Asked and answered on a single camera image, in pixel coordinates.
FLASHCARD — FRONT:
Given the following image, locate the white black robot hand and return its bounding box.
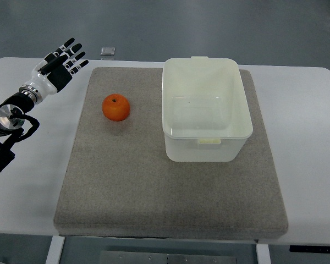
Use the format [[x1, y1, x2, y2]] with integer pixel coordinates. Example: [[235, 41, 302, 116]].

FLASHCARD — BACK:
[[19, 38, 89, 105]]

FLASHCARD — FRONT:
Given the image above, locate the orange fruit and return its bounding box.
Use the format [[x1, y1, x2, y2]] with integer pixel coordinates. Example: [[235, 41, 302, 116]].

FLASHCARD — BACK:
[[102, 93, 130, 122]]

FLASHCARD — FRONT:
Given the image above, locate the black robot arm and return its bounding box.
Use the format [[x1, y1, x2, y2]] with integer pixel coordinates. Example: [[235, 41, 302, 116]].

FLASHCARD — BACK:
[[0, 91, 40, 172]]

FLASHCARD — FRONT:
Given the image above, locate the white plastic box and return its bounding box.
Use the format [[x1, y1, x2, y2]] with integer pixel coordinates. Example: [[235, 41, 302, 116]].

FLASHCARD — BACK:
[[161, 57, 253, 162]]

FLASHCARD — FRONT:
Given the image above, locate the grey felt mat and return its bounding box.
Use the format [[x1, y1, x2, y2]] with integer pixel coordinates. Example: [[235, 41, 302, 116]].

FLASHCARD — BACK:
[[54, 67, 288, 240]]

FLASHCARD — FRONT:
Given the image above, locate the white left table leg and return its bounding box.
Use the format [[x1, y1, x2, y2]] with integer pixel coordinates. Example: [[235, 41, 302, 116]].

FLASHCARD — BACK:
[[45, 236, 65, 264]]

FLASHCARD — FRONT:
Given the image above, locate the white table leg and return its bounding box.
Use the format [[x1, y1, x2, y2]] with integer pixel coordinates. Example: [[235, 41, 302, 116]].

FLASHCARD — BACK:
[[45, 236, 65, 264], [256, 244, 272, 264]]

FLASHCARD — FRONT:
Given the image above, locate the white right table leg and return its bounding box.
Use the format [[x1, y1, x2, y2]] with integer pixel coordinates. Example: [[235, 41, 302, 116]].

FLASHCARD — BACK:
[[256, 244, 272, 264]]

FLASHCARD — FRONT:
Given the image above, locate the black table control panel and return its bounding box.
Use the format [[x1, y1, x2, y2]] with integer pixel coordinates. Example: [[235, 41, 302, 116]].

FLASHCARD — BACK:
[[289, 245, 330, 254]]

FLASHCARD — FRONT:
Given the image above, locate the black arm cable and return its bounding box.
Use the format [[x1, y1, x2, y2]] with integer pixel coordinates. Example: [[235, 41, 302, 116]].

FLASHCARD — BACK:
[[9, 108, 41, 142]]

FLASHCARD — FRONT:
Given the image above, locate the grey metal base plate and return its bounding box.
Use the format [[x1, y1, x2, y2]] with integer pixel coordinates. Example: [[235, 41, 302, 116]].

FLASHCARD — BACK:
[[99, 251, 237, 264]]

